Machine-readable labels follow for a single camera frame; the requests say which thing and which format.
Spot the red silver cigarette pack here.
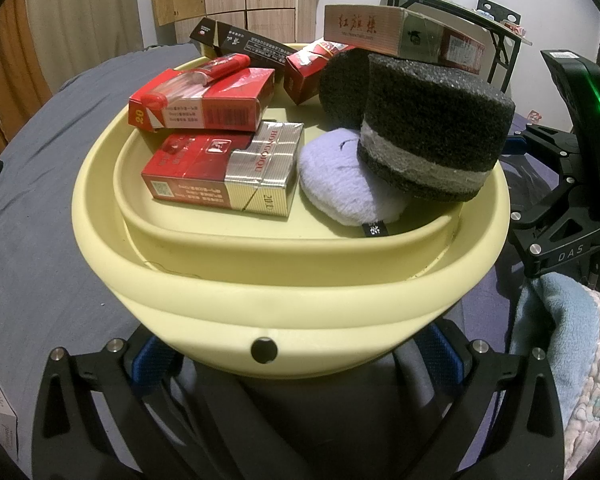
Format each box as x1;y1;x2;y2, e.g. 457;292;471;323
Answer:
141;121;305;218

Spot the yellow plastic basin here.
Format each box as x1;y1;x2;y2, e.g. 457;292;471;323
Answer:
71;42;512;380

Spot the red lighter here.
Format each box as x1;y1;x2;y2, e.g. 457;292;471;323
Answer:
202;54;252;81

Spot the person's right forearm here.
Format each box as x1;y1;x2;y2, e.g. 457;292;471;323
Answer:
507;272;600;480

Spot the grey blanket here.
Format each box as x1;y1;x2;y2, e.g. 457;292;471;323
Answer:
0;42;206;361

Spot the purple plush puff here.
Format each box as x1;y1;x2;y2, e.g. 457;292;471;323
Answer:
298;127;413;237

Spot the orange curtain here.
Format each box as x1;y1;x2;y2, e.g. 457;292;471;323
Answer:
0;0;56;161

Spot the beige curtain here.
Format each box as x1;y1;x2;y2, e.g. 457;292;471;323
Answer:
25;0;153;93

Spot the red cigarette carton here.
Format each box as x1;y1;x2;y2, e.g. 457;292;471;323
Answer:
324;4;496;78

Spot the black folding table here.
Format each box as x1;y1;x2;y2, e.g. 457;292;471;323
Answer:
370;0;533;96

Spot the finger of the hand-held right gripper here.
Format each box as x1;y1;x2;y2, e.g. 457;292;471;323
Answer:
500;126;581;181
509;180;600;281

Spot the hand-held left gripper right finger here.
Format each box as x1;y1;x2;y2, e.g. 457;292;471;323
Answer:
405;322;566;480

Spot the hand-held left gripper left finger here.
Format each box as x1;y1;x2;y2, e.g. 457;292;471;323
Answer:
31;336;201;480

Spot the black foam cylinder grey stripe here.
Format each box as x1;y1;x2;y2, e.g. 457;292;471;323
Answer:
319;49;381;130
356;53;516;203

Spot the black cigarette pack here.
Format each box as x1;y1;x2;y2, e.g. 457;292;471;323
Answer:
189;16;303;68

